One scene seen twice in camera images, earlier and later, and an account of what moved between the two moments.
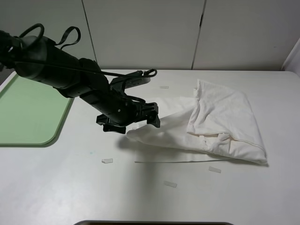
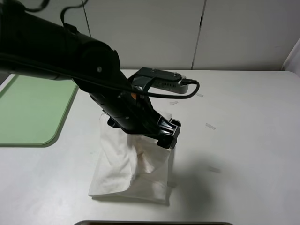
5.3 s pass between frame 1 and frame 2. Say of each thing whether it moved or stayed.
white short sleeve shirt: moved
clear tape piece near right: stayed
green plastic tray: stayed
